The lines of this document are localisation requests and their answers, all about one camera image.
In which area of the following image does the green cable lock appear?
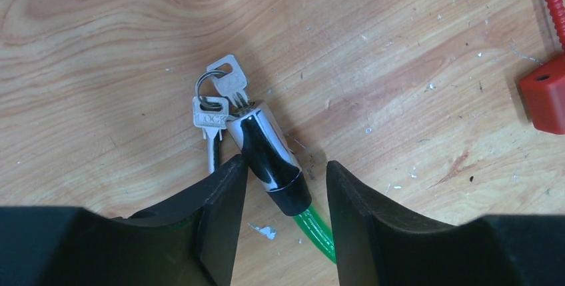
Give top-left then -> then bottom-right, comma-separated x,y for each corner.
227,101 -> 336,264

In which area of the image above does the red cable lock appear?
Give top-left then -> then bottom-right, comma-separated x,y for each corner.
518,0 -> 564,135

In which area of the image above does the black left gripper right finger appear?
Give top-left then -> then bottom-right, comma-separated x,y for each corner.
326,161 -> 564,285

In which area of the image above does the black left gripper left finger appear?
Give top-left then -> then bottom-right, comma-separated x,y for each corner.
1,155 -> 248,285

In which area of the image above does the silver key bunch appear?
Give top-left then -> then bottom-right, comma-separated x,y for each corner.
193,54 -> 249,174

